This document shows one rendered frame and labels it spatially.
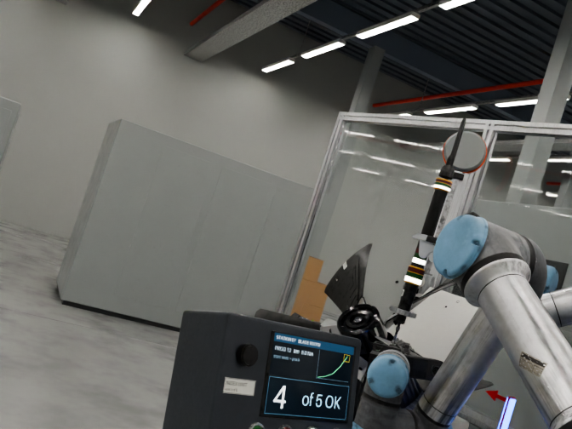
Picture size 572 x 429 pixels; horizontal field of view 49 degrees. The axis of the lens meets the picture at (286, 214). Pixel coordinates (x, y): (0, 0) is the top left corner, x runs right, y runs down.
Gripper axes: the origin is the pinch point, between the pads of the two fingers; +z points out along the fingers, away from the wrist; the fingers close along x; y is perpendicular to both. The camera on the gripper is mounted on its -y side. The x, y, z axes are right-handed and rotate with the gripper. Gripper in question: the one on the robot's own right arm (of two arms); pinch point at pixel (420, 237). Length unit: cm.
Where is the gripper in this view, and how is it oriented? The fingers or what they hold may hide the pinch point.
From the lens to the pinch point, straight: 167.7
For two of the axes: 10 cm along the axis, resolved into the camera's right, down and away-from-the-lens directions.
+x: 6.1, 2.3, 7.5
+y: -3.2, 9.5, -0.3
